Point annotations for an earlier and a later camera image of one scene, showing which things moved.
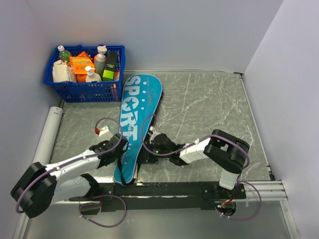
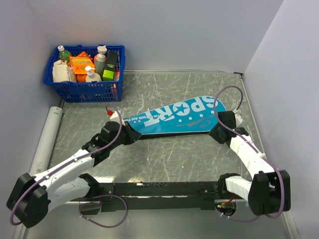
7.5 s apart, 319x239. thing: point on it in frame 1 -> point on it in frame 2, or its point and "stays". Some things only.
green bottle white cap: x=64 y=55 stays
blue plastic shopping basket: x=102 y=91 stays
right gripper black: x=145 y=157 -> x=213 y=133
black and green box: x=110 y=64 stays
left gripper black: x=120 y=153 -> x=132 y=135
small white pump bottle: x=91 y=76 stays
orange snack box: x=79 y=63 stays
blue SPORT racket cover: x=141 y=100 -> x=196 y=114
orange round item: x=81 y=77 stays
